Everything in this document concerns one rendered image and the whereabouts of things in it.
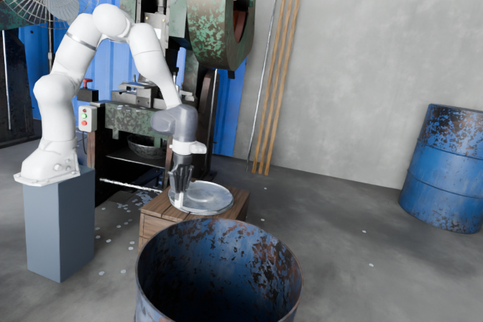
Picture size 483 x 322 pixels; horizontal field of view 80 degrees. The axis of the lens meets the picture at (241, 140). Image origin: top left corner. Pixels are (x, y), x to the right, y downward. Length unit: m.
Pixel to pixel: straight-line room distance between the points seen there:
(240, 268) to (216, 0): 1.09
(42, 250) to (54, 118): 0.55
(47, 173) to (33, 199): 0.16
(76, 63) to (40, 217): 0.62
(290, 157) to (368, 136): 0.78
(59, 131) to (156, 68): 0.44
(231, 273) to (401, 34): 2.53
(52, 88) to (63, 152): 0.26
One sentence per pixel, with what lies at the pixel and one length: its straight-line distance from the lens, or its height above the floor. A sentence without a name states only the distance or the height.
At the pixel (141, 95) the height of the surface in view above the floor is 0.71.
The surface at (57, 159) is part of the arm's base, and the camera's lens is 1.28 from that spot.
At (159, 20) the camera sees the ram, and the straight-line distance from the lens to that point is 1.83.
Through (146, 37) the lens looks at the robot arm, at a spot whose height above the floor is 1.01.
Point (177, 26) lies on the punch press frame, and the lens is 1.73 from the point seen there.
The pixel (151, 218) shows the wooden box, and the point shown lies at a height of 0.32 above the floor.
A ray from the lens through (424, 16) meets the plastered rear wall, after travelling 3.11.
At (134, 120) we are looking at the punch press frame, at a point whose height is 0.57.
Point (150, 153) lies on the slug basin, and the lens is 1.86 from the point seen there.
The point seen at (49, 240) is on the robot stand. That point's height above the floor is 0.19.
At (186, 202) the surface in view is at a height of 0.37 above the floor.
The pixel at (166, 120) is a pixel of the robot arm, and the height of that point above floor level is 0.73.
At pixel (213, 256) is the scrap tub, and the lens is 1.05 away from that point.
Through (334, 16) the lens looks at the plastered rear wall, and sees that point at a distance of 2.94.
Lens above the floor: 0.97
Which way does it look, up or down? 15 degrees down
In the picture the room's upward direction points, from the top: 9 degrees clockwise
